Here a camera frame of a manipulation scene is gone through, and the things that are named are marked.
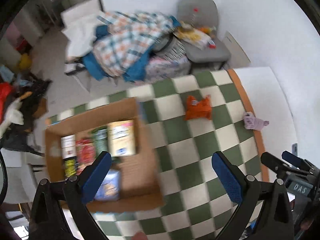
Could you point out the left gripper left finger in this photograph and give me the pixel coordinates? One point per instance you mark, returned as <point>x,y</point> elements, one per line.
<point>92,176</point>

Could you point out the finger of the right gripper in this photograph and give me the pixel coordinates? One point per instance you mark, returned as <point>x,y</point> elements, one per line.
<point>297,162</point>
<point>274,164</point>

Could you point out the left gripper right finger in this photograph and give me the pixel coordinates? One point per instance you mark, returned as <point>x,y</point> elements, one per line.
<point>231,177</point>

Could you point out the blue tissue pack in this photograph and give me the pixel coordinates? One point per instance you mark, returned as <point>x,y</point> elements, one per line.
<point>109,189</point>

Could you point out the red floral packet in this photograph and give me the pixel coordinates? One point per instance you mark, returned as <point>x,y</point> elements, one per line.
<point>85,153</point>

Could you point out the white cigarette carton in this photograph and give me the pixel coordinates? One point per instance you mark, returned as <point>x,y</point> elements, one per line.
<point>68,146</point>

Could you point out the green wipes packet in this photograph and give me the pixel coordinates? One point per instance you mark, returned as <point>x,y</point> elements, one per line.
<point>99,138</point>

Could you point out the orange wipes packet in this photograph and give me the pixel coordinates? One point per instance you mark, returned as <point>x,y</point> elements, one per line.
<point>198,109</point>

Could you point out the black shoe wipes packet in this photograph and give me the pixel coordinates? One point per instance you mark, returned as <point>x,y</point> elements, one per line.
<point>70,166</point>

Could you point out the brown cardboard box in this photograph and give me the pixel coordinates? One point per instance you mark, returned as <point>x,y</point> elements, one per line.
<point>139,182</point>

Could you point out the purple fuzzy sock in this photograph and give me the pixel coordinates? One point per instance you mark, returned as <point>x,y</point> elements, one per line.
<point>253,123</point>

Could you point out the white chair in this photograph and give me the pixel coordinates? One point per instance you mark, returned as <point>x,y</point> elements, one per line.
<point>24,171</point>

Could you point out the green checkered tablecloth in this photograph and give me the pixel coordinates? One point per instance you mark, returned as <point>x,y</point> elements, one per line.
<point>196,206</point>

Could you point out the black tripod pile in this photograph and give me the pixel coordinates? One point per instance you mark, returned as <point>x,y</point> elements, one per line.
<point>33,107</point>

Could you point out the white goose plush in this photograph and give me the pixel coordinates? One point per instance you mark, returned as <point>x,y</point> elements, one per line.
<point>13,114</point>

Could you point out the red plastic bag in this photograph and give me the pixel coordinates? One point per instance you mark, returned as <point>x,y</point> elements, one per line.
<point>5,90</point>

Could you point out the floral folded quilt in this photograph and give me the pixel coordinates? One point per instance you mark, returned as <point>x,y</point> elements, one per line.
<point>159,69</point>

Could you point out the yellow bin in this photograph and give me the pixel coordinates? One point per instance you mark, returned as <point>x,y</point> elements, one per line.
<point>25,62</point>

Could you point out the yellow snack bag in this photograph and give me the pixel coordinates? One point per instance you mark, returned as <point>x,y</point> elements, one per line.
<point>200,37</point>

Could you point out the black white patterned cushion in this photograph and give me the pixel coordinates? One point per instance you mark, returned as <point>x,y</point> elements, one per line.
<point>169,47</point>

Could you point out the white pillow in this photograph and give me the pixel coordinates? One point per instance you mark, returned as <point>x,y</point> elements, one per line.
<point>80,35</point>

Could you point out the grey chair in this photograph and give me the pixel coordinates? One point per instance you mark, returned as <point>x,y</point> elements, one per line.
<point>202,13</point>

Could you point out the folding bed frame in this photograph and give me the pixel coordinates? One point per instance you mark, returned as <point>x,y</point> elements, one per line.
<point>84,72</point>

